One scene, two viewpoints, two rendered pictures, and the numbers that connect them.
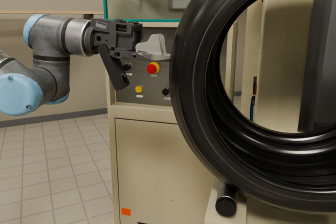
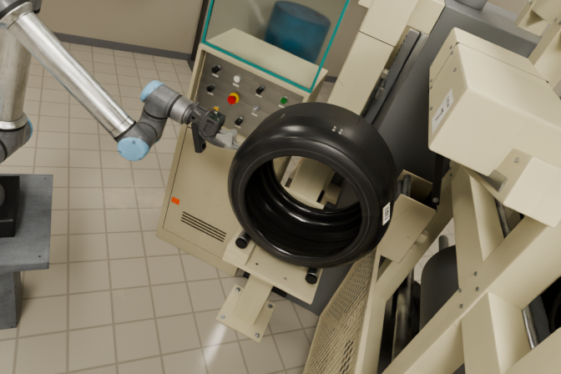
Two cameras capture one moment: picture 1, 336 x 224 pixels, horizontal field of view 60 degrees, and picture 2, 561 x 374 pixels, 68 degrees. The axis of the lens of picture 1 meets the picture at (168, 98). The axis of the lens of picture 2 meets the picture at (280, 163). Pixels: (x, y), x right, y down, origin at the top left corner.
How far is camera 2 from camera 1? 87 cm
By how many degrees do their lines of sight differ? 20
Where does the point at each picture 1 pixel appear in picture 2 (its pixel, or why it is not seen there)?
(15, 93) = (133, 150)
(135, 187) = (189, 185)
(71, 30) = (176, 109)
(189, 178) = not seen: hidden behind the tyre
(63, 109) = (122, 37)
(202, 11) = (256, 149)
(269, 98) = (305, 174)
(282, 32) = not seen: hidden behind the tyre
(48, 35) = (159, 104)
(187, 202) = (229, 211)
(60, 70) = (160, 125)
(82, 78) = (155, 6)
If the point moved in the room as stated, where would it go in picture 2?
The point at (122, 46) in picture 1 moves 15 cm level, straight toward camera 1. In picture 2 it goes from (208, 131) to (205, 157)
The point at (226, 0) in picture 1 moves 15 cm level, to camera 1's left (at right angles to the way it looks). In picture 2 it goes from (270, 152) to (222, 137)
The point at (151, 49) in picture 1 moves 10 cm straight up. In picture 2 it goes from (225, 140) to (234, 116)
